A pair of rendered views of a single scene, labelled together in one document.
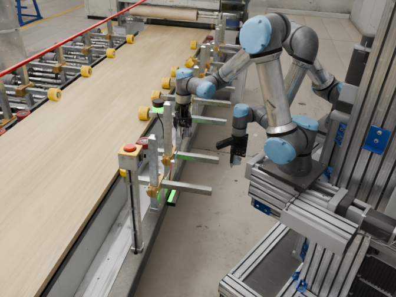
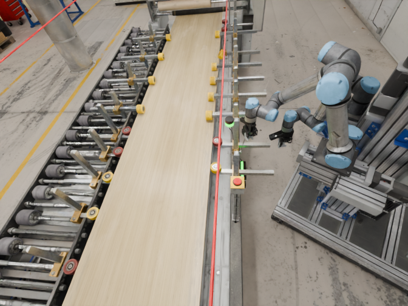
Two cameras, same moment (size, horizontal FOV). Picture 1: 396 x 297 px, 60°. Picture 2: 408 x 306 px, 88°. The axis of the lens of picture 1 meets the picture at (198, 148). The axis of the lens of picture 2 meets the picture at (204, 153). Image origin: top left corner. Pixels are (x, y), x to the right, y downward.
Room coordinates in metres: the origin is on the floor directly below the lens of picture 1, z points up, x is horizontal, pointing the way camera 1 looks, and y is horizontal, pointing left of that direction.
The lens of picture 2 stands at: (0.48, 0.36, 2.18)
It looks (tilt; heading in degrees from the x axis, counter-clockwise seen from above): 52 degrees down; 3
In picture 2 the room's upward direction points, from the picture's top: 9 degrees counter-clockwise
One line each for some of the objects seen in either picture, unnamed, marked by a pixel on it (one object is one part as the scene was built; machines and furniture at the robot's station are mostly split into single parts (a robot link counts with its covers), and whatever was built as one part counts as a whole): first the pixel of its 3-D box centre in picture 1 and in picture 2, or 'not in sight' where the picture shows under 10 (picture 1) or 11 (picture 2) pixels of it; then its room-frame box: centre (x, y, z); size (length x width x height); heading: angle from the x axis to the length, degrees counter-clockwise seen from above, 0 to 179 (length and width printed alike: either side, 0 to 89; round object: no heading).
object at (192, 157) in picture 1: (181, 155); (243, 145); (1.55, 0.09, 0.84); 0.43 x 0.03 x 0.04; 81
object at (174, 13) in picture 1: (180, 14); (198, 2); (4.18, 0.28, 1.05); 1.43 x 0.12 x 0.12; 81
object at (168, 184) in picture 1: (167, 184); (243, 172); (1.30, 0.14, 0.83); 0.43 x 0.03 x 0.04; 81
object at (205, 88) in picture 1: (203, 87); (268, 112); (1.41, -0.01, 1.30); 0.11 x 0.11 x 0.08; 51
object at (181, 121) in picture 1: (183, 114); (250, 127); (1.45, 0.08, 1.15); 0.09 x 0.08 x 0.12; 11
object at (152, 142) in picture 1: (154, 179); (235, 172); (1.27, 0.20, 0.89); 0.03 x 0.03 x 0.48; 81
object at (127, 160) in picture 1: (130, 157); (237, 185); (1.02, 0.24, 1.18); 0.07 x 0.07 x 0.08; 81
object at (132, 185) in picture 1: (134, 211); (236, 206); (1.01, 0.24, 0.93); 0.05 x 0.04 x 0.45; 171
